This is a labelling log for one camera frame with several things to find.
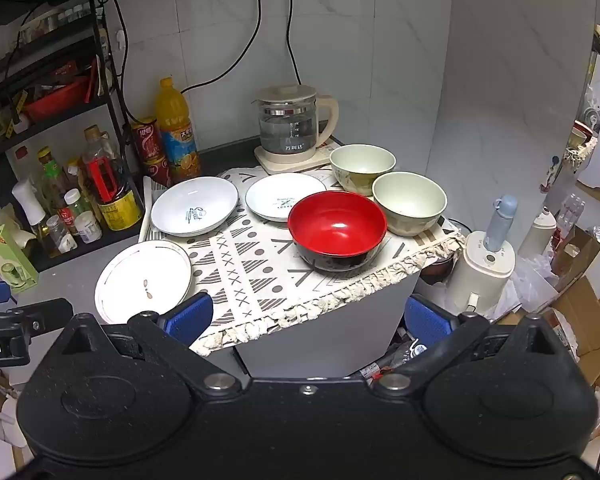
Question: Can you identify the black metal rack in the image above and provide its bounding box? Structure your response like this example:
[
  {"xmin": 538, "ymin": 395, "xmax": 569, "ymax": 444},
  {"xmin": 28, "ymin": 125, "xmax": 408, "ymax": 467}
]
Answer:
[{"xmin": 0, "ymin": 0, "xmax": 153, "ymax": 273}]

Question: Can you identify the glass kettle with cream handle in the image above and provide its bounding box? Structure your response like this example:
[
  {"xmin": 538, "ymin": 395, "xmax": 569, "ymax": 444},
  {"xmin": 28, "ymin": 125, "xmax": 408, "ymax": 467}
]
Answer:
[{"xmin": 256, "ymin": 84, "xmax": 340, "ymax": 157}]

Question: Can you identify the orange juice bottle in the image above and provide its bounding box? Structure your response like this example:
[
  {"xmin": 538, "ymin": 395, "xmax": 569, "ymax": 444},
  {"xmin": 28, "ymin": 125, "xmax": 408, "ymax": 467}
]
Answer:
[{"xmin": 154, "ymin": 77, "xmax": 202, "ymax": 184}]

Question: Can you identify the red and black bowl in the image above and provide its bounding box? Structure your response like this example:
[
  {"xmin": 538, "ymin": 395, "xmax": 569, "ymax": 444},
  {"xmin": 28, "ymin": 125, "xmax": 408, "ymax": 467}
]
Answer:
[{"xmin": 286, "ymin": 191, "xmax": 389, "ymax": 273}]

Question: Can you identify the white-topped oil bottle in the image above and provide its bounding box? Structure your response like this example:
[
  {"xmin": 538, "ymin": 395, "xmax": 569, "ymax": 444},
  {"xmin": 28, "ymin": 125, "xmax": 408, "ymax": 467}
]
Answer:
[{"xmin": 11, "ymin": 176, "xmax": 51, "ymax": 241}]

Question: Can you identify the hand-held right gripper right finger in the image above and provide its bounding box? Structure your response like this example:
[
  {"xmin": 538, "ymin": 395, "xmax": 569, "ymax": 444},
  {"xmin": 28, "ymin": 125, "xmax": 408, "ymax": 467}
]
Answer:
[{"xmin": 372, "ymin": 294, "xmax": 561, "ymax": 393}]

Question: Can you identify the white thermos flask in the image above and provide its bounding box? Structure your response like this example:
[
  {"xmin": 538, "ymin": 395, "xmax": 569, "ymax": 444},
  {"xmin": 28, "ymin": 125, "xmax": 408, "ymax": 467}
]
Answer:
[{"xmin": 517, "ymin": 207, "xmax": 558, "ymax": 273}]

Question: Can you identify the white-capped jar of powder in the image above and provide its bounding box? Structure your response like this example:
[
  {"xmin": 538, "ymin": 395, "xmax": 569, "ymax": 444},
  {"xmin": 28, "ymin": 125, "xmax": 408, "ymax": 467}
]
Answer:
[{"xmin": 62, "ymin": 188, "xmax": 103, "ymax": 244}]

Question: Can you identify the red drink can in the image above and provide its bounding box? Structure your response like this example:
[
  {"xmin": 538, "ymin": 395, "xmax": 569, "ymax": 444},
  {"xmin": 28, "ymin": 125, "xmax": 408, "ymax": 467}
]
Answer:
[
  {"xmin": 130, "ymin": 117, "xmax": 162, "ymax": 162},
  {"xmin": 144, "ymin": 156, "xmax": 173, "ymax": 189}
]

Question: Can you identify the red-handled soy sauce bottle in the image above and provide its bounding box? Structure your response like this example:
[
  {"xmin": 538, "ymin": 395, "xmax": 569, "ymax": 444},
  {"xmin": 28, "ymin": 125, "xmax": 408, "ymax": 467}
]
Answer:
[{"xmin": 81, "ymin": 126, "xmax": 144, "ymax": 232}]

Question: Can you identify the large blue-rimmed white plate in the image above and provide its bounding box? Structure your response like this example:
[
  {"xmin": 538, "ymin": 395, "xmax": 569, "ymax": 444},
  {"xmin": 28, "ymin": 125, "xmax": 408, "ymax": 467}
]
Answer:
[{"xmin": 150, "ymin": 176, "xmax": 240, "ymax": 239}]

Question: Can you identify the pale blue thermos bottle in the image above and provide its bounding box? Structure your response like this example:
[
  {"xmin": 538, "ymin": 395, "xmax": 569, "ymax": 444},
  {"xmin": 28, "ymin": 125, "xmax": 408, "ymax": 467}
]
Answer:
[{"xmin": 482, "ymin": 194, "xmax": 518, "ymax": 253}]

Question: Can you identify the pale green carton box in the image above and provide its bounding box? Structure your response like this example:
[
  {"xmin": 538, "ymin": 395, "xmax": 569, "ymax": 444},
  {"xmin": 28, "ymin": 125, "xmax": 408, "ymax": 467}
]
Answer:
[{"xmin": 0, "ymin": 224, "xmax": 40, "ymax": 295}]

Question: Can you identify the brown cardboard box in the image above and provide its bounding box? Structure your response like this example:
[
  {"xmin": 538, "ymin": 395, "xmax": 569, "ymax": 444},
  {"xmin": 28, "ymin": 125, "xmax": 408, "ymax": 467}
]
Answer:
[{"xmin": 550, "ymin": 275, "xmax": 600, "ymax": 386}]

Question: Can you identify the cream kettle base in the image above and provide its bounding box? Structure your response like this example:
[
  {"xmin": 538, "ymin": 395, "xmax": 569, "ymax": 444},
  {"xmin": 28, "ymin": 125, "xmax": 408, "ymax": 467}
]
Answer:
[{"xmin": 253, "ymin": 144, "xmax": 337, "ymax": 176}]

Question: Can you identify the white countertop appliance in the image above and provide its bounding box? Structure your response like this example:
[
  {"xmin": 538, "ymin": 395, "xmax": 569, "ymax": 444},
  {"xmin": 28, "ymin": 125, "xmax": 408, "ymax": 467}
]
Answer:
[{"xmin": 447, "ymin": 230, "xmax": 517, "ymax": 318}]

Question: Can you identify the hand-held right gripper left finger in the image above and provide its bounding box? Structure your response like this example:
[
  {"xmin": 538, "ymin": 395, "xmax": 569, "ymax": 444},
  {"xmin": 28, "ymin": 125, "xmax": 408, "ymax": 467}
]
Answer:
[{"xmin": 60, "ymin": 292, "xmax": 243, "ymax": 393}]

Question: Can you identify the red plastic basket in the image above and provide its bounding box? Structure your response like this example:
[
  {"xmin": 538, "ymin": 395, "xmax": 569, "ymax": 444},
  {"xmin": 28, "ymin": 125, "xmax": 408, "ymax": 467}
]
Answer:
[{"xmin": 22, "ymin": 76, "xmax": 92, "ymax": 122}]

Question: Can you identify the small clear shaker jar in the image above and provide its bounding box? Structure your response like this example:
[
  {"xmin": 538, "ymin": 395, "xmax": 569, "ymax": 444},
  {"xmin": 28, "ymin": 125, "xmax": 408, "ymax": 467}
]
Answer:
[{"xmin": 45, "ymin": 215, "xmax": 79, "ymax": 256}]

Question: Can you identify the row of spice jars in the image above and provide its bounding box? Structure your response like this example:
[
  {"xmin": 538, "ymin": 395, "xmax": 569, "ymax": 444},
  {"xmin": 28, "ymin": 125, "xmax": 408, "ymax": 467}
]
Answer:
[{"xmin": 20, "ymin": 4, "xmax": 103, "ymax": 43}]

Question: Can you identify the pale crumpled paper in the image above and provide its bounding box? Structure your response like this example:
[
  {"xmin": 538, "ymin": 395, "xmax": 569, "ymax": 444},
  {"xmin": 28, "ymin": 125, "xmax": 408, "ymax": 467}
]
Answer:
[{"xmin": 0, "ymin": 205, "xmax": 38, "ymax": 248}]

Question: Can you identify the red-capped clear bottle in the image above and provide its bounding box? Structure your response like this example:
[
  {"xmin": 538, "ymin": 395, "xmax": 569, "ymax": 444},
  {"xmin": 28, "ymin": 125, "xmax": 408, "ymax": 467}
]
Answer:
[{"xmin": 14, "ymin": 146, "xmax": 36, "ymax": 183}]

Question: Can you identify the yellow-capped green-label bottle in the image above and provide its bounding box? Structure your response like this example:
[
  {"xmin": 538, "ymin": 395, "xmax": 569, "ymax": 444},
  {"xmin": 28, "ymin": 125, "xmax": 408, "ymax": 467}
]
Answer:
[{"xmin": 36, "ymin": 146, "xmax": 73, "ymax": 226}]

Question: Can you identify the white plate with flower print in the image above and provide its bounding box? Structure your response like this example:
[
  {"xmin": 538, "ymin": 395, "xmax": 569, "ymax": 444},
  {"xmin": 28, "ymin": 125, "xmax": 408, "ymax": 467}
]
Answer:
[{"xmin": 94, "ymin": 240, "xmax": 193, "ymax": 326}]

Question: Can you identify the small blue-rimmed white plate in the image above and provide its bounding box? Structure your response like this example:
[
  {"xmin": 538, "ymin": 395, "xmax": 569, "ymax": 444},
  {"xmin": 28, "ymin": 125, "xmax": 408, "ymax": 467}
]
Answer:
[{"xmin": 244, "ymin": 174, "xmax": 327, "ymax": 223}]

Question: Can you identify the yellow seasoning bottle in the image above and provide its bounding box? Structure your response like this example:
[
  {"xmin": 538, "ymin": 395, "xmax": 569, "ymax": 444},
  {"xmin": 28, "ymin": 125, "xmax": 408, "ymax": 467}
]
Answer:
[{"xmin": 66, "ymin": 158, "xmax": 88, "ymax": 193}]

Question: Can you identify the dark red pot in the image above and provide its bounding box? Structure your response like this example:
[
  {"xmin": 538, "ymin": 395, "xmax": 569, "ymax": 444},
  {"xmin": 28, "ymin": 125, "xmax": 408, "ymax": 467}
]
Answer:
[{"xmin": 420, "ymin": 255, "xmax": 456, "ymax": 286}]

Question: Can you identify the open cardboard box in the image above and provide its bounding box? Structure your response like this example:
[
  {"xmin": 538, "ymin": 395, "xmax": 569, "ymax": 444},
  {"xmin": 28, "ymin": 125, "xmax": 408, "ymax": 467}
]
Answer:
[{"xmin": 552, "ymin": 225, "xmax": 600, "ymax": 276}]

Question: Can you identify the patterned fringed table cloth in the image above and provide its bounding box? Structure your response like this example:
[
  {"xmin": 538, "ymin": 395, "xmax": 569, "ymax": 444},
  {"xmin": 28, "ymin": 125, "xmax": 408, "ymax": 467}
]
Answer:
[{"xmin": 139, "ymin": 167, "xmax": 468, "ymax": 357}]

